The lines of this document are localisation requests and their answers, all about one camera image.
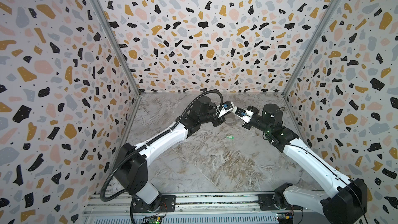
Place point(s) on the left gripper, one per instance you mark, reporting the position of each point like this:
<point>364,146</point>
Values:
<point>219,121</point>

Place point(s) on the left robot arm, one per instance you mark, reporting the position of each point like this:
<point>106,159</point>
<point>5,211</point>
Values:
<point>133,161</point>

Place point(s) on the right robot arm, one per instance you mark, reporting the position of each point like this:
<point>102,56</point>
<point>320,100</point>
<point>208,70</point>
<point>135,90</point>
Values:
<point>342,200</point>

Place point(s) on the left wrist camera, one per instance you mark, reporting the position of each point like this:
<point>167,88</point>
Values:
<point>226,108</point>

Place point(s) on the circuit board with wires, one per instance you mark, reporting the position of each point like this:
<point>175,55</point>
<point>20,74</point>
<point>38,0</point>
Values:
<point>154,219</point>

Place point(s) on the aluminium corner post left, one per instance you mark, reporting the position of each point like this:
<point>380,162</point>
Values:
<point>114,44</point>

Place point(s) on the aluminium corner post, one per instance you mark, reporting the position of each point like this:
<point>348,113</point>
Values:
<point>114,44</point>
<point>329,13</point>

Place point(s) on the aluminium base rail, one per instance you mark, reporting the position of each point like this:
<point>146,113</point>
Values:
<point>201,208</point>

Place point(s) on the aluminium corner post right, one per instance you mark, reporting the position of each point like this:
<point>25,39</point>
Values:
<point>329,13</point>

